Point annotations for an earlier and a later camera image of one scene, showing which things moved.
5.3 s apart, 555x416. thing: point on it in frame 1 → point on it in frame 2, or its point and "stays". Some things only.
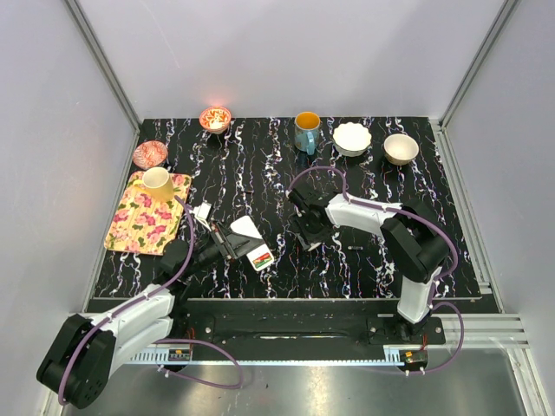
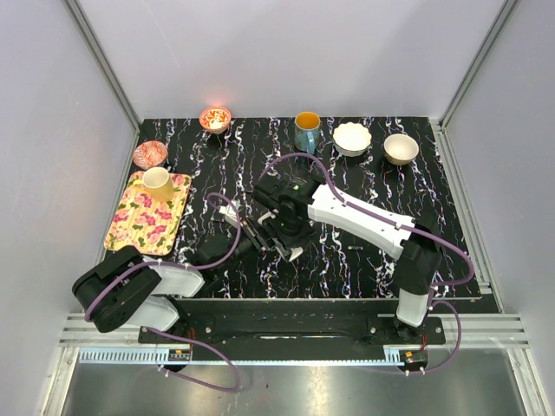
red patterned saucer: [149, 153] stays
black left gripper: [236, 245] → [256, 236]
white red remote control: [260, 258] → [296, 252]
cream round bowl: [400, 149] stays
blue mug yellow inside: [306, 131] stays
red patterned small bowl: [214, 119] stays
